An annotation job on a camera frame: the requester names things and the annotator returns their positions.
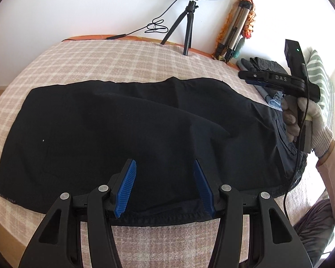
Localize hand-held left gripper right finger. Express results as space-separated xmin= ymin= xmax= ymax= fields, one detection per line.
xmin=193 ymin=159 xmax=314 ymax=268

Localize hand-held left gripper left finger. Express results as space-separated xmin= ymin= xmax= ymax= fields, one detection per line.
xmin=18 ymin=159 xmax=137 ymax=268

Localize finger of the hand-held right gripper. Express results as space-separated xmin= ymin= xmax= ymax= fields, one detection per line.
xmin=238 ymin=71 xmax=294 ymax=84
xmin=246 ymin=79 xmax=286 ymax=92

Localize black pants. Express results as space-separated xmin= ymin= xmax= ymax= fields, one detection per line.
xmin=0 ymin=77 xmax=308 ymax=226

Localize person's right hand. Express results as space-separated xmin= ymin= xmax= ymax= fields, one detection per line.
xmin=281 ymin=95 xmax=335 ymax=159

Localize grey pen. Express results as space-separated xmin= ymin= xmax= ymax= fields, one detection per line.
xmin=254 ymin=85 xmax=272 ymax=102

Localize dark grey cloth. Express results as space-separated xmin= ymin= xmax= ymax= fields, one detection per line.
xmin=238 ymin=57 xmax=289 ymax=76

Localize small blue plastic bag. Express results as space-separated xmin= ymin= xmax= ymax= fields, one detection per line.
xmin=268 ymin=93 xmax=284 ymax=111

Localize green striped pillow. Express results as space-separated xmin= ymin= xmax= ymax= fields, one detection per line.
xmin=305 ymin=49 xmax=335 ymax=130

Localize folded metal tripod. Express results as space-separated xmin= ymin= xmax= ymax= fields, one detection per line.
xmin=214 ymin=1 xmax=253 ymax=62

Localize black mini tripod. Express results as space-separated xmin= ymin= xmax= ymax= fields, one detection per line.
xmin=160 ymin=0 xmax=202 ymax=57

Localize person's grey trousers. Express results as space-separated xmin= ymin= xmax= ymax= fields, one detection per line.
xmin=293 ymin=198 xmax=335 ymax=268

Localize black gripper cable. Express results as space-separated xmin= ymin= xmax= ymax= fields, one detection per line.
xmin=281 ymin=64 xmax=309 ymax=231

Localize black ring light cable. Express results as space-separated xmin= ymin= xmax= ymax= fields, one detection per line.
xmin=106 ymin=0 xmax=203 ymax=41

